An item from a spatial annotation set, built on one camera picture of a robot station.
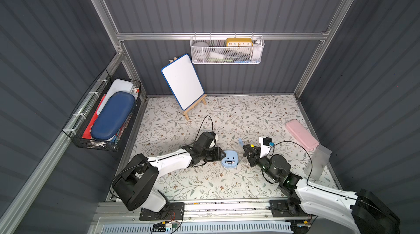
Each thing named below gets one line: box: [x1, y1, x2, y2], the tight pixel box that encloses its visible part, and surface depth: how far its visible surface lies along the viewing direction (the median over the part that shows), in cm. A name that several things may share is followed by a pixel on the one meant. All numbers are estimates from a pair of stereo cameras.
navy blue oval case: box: [90, 91, 137, 140], surface depth 69 cm
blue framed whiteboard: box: [160, 53, 205, 111], surface depth 96 cm
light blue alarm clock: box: [221, 149, 239, 169], surface depth 87 cm
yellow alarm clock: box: [225, 37, 254, 48], surface depth 90 cm
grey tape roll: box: [191, 41, 211, 61], surface depth 89 cm
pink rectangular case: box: [285, 119, 320, 151], surface depth 98 cm
